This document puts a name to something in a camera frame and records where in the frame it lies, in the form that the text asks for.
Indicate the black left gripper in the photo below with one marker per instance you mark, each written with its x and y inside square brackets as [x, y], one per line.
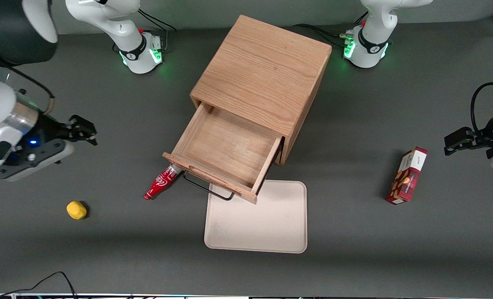
[484, 136]

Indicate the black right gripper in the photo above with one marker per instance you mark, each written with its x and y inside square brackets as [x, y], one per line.
[47, 128]

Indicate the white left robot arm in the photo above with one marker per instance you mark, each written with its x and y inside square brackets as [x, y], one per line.
[371, 45]

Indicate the wooden drawer cabinet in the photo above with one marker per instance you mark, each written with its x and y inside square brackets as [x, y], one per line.
[263, 70]

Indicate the red snack box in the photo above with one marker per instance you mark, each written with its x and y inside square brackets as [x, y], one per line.
[408, 176]

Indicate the yellow lemon toy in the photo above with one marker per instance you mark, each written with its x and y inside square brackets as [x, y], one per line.
[76, 210]

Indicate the red cola bottle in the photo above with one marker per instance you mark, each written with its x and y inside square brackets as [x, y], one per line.
[160, 184]

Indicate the beige plastic tray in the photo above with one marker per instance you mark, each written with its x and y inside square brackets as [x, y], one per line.
[271, 224]

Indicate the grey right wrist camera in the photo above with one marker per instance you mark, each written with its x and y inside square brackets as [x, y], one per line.
[35, 160]

